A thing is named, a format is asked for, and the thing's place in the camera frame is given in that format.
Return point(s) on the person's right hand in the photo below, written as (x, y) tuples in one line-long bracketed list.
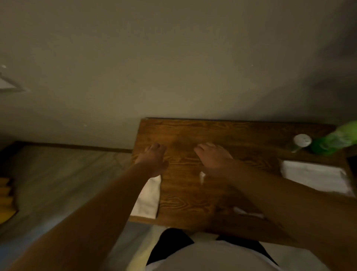
[(214, 162)]

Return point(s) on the person's left hand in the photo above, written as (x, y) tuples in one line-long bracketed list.
[(152, 162)]

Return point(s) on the person's left fingers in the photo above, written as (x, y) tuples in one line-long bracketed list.
[(155, 148)]

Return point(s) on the person's right fingers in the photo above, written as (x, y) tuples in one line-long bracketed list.
[(205, 149)]

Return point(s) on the person's right forearm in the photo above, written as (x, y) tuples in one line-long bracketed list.
[(292, 212)]

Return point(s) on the person's left forearm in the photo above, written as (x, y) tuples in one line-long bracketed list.
[(92, 220)]

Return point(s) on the white folded cloth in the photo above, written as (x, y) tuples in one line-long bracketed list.
[(146, 199), (316, 176)]

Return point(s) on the wooden baseboard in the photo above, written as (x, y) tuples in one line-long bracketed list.
[(69, 146)]

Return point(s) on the clear bottle with white cap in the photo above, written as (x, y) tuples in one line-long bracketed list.
[(299, 142)]

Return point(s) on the person's black trousers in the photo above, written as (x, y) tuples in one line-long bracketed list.
[(170, 243)]

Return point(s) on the person's white shirt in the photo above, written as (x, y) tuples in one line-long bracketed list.
[(220, 258)]

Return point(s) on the green plastic bottle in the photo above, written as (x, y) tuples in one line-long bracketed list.
[(333, 139)]

